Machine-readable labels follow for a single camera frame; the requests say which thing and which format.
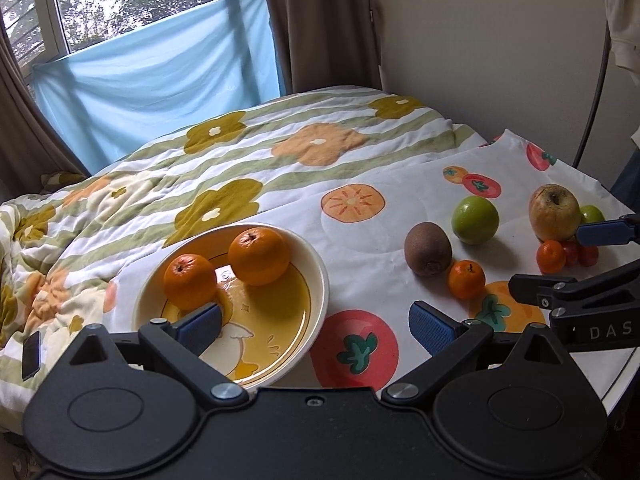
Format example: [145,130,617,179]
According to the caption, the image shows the large orange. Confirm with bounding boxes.
[163,254,219,311]
[228,227,292,287]

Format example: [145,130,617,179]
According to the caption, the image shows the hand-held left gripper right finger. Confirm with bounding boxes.
[381,301,571,403]

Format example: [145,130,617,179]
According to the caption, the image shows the black phone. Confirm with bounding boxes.
[21,330,42,382]

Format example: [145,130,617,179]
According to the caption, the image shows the floral pillow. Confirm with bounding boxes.
[41,171,88,191]

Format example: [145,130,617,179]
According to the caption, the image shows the small mandarin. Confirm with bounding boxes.
[448,259,486,301]
[536,240,567,275]

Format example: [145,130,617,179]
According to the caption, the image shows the light blue hanging cloth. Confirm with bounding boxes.
[31,0,281,176]

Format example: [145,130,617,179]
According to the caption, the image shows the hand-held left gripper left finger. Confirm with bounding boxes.
[67,302,251,403]

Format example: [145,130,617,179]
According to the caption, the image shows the brown kiwi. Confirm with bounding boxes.
[404,221,453,277]

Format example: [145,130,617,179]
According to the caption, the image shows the black curved pole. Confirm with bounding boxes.
[572,0,613,171]

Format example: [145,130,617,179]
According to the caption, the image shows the large green apple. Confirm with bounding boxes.
[451,196,500,246]

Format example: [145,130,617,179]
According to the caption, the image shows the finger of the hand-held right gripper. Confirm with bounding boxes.
[509,262,640,312]
[574,214,640,247]

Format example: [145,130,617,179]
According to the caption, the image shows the white hanging garment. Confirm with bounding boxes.
[602,0,640,71]

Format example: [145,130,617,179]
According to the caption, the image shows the striped floral blanket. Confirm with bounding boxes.
[0,86,481,431]

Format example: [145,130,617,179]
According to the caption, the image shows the white wall conduit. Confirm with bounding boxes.
[369,0,386,91]

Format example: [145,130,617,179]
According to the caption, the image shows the yellow red apple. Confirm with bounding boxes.
[529,184,582,242]

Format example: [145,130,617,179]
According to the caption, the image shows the cream bowl with duck print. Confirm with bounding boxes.
[131,222,331,390]

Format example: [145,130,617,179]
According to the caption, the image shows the white fruit print cloth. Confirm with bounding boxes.
[107,129,633,392]

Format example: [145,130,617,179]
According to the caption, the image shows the brown curtain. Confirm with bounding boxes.
[259,0,386,96]
[0,25,91,206]

